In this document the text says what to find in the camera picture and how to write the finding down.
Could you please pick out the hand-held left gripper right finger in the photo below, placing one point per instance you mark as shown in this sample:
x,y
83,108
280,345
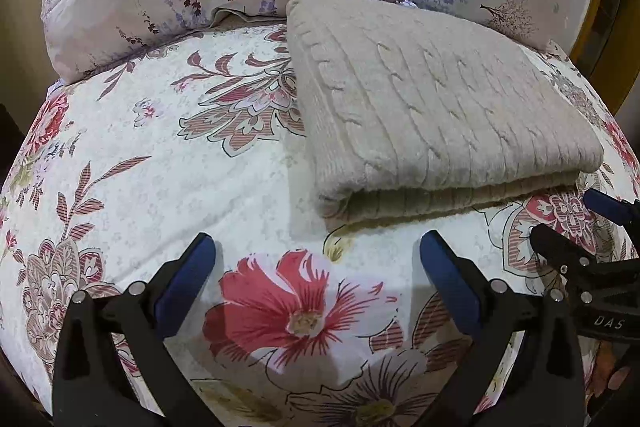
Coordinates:
x,y
446,274

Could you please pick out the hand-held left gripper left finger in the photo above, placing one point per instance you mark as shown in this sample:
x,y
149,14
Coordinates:
x,y
189,274

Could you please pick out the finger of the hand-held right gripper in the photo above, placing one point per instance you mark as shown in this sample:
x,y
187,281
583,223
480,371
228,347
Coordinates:
x,y
555,243
607,206

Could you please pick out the person's right hand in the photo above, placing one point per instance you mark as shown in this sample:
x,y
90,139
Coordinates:
x,y
616,377

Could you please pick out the floral bed sheet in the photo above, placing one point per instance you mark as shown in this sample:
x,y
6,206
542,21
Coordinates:
x,y
175,167

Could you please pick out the yellow wooden bed frame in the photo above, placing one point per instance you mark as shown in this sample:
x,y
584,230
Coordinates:
x,y
597,2

